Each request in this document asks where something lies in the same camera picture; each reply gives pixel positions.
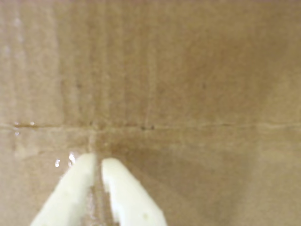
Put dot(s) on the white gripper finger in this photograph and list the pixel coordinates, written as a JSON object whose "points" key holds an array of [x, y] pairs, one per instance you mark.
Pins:
{"points": [[131, 200], [68, 197]]}

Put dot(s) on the large brown cardboard sheet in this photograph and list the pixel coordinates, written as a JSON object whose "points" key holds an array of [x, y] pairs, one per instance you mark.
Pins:
{"points": [[188, 82]]}

